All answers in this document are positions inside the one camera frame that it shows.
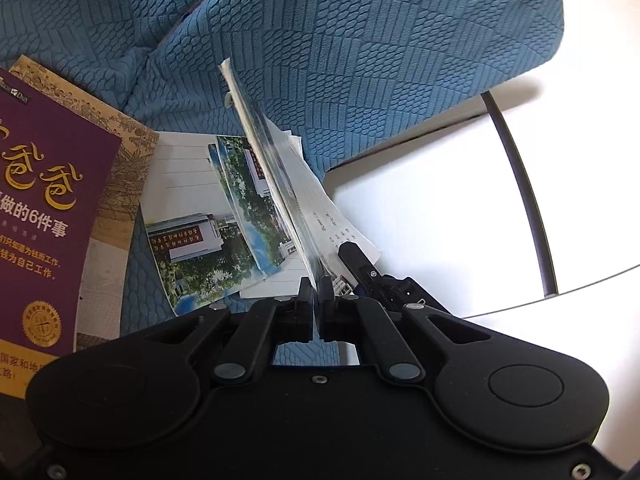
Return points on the purple and gold book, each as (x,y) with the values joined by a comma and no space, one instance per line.
(54,168)

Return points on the dark curved metal bar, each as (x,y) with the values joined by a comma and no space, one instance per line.
(528,197)

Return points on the left blue floor chair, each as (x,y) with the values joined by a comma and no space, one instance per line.
(100,32)

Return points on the right blue floor chair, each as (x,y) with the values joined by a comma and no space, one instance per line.
(344,75)

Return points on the blue floor chair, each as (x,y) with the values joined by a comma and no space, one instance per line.
(344,75)
(100,32)

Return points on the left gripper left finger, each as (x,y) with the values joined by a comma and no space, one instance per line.
(269,323)

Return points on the white lined paper sheet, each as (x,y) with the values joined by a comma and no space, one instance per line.
(183,180)

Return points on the tan Chinese painting book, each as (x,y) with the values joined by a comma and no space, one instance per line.
(103,281)

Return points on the glossy photo postcard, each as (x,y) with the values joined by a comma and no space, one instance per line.
(265,146)

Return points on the white text paper sheets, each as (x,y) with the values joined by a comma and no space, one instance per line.
(326,226)

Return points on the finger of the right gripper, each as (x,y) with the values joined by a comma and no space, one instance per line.
(369,279)

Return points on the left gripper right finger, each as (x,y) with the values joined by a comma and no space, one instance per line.
(363,322)

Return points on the building photo postcard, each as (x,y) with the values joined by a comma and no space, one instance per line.
(201,258)
(247,190)

